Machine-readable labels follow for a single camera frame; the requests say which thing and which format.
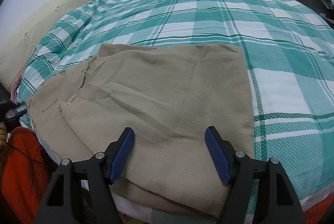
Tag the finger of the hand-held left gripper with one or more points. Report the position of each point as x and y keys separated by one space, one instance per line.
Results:
x=15 y=114

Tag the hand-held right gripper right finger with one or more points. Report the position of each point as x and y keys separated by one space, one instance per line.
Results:
x=218 y=156

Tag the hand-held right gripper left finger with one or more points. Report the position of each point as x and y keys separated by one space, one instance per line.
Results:
x=121 y=156

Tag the beige pants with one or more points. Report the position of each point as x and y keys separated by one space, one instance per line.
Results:
x=169 y=98

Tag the pink cloth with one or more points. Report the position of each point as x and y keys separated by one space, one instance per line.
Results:
x=16 y=83

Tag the cream padded headboard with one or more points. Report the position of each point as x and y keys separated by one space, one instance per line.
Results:
x=39 y=20

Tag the teal plaid duvet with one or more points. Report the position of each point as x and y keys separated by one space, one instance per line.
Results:
x=274 y=44

